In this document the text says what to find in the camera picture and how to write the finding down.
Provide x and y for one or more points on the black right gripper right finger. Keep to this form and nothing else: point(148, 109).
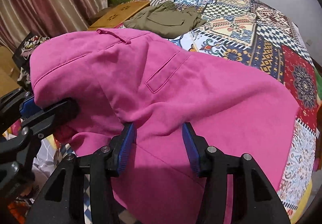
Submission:
point(254, 199)

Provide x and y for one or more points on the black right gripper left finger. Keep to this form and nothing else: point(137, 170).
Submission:
point(61, 200)

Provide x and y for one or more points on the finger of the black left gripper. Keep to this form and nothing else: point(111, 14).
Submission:
point(42, 122)
point(15, 105)

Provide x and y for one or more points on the pink pants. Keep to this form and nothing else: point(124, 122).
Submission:
point(127, 75)

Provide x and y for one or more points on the striped red curtain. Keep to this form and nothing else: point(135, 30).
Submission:
point(45, 17)

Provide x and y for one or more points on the olive green folded pants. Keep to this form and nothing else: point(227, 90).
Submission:
point(166, 20)

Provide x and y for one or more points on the patchwork patterned bed quilt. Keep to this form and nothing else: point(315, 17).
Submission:
point(255, 34)

